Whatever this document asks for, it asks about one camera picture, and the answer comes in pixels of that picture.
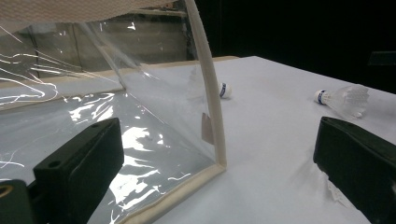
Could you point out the white shuttlecock blue band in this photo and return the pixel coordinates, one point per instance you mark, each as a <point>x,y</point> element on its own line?
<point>345,99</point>
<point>225,90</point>

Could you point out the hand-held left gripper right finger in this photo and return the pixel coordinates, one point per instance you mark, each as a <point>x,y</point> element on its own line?
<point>358,165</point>

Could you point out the clear plastic wooden-framed box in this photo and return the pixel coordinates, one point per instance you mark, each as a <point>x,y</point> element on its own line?
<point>155,124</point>

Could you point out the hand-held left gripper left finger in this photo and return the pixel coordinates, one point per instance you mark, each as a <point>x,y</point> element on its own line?
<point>77,168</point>

